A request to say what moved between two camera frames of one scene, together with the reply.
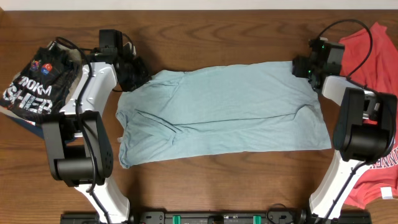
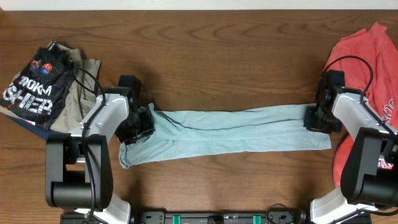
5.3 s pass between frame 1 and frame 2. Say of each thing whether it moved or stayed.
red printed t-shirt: stayed
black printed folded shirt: stayed
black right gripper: moved
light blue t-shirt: moved
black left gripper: moved
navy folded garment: stayed
